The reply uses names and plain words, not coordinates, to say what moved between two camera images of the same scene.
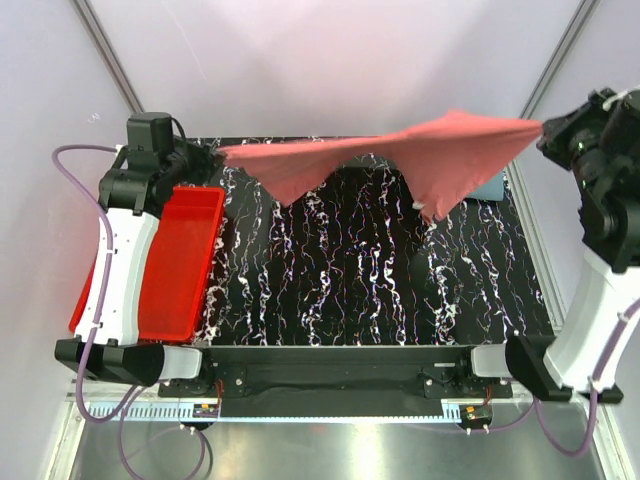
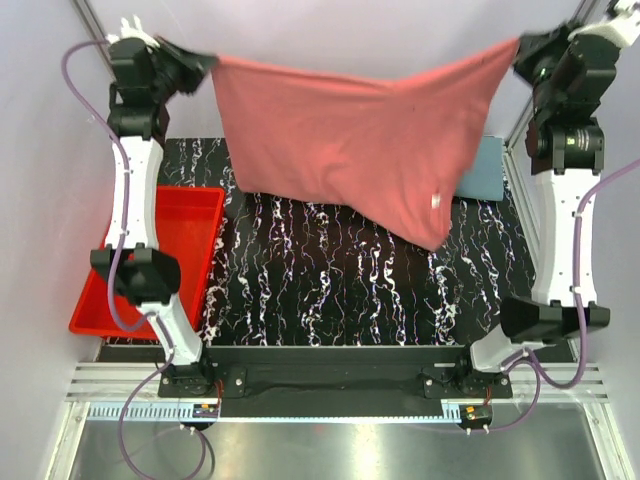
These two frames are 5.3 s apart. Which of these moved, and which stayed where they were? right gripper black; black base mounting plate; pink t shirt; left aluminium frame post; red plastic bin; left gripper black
Moved: pink t shirt; left gripper black; right gripper black
Stayed: black base mounting plate; left aluminium frame post; red plastic bin
